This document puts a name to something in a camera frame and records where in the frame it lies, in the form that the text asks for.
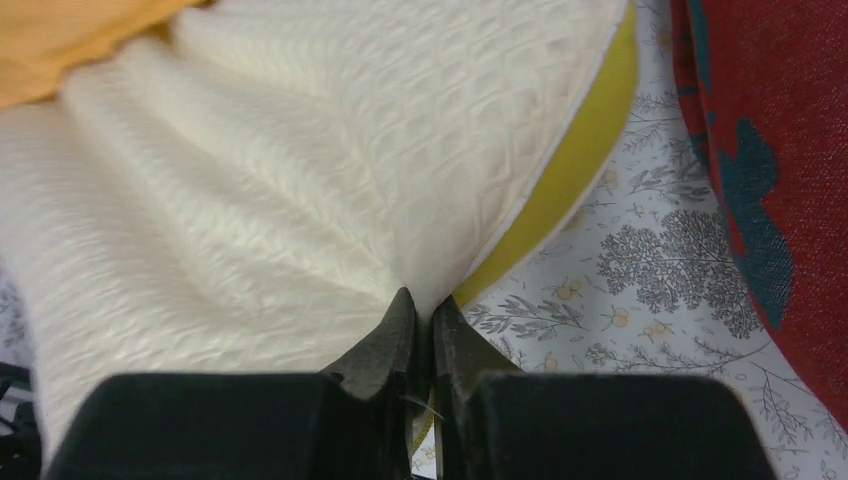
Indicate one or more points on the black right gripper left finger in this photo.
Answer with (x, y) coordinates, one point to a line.
(349, 420)

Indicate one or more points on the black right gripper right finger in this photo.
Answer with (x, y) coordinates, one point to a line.
(495, 421)

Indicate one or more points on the white yellow pillow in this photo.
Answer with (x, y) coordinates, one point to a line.
(249, 195)

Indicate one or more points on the yellow pillowcase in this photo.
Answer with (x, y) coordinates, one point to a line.
(42, 40)

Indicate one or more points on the red patterned pillow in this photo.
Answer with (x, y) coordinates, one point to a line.
(762, 87)

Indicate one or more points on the floral bed sheet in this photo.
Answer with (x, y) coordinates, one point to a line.
(640, 279)

